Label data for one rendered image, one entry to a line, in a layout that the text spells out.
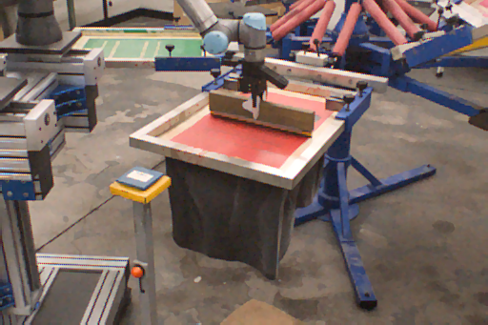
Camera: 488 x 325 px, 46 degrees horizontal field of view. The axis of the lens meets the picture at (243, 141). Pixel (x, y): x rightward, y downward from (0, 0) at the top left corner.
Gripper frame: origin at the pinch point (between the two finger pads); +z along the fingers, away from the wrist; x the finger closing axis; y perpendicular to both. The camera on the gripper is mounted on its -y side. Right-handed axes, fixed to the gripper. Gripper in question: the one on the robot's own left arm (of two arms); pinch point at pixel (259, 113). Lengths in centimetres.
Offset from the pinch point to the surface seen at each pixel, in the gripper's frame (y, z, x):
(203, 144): 10.2, 4.5, 22.7
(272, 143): -9.6, 5.1, 10.6
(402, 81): -32, 9, -86
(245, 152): -5.0, 5.0, 21.4
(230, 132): 7.1, 4.5, 9.5
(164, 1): 345, 63, -437
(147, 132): 27.3, 0.2, 30.4
